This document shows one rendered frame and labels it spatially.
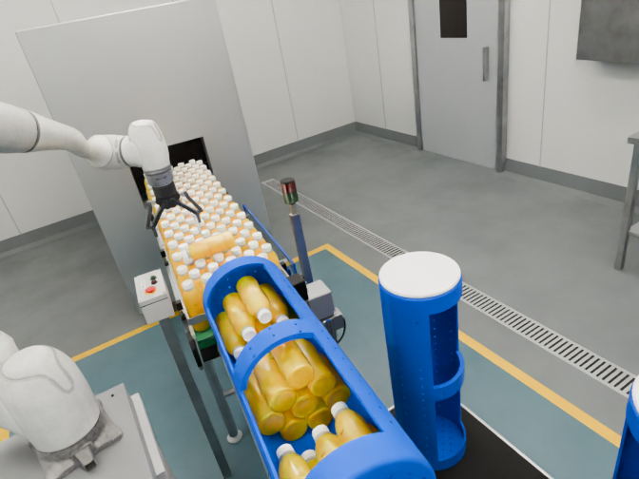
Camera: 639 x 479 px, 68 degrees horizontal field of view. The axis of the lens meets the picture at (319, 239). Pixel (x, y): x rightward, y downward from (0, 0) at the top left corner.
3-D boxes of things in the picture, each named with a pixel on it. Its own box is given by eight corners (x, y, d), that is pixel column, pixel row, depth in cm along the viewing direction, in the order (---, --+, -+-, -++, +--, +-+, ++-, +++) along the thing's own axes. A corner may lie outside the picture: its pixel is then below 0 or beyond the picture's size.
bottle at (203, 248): (229, 234, 191) (184, 250, 186) (228, 226, 185) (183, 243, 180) (235, 249, 189) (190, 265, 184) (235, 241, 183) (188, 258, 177)
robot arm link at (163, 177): (172, 166, 153) (178, 182, 156) (168, 160, 161) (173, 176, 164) (144, 174, 151) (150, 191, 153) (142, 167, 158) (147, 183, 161)
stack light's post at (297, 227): (330, 395, 256) (291, 216, 204) (327, 391, 259) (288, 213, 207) (337, 392, 257) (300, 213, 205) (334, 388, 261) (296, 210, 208)
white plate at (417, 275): (374, 296, 154) (375, 298, 155) (462, 296, 147) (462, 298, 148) (382, 252, 178) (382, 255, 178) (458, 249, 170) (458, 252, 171)
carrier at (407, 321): (396, 468, 196) (468, 474, 189) (373, 299, 155) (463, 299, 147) (400, 412, 220) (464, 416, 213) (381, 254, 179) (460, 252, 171)
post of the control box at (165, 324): (223, 478, 223) (153, 311, 175) (222, 471, 226) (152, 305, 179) (231, 474, 224) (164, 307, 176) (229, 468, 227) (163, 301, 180)
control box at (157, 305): (147, 325, 168) (137, 302, 163) (143, 298, 184) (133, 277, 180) (175, 315, 171) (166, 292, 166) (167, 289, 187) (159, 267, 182)
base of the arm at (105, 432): (53, 501, 103) (42, 485, 100) (29, 444, 118) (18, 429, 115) (131, 445, 112) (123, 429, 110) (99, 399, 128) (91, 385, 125)
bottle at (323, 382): (339, 387, 118) (311, 344, 133) (332, 368, 114) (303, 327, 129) (316, 402, 116) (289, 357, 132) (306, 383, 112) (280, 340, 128)
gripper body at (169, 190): (150, 189, 154) (160, 215, 158) (176, 182, 157) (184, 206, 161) (148, 182, 160) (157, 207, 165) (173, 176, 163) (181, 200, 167)
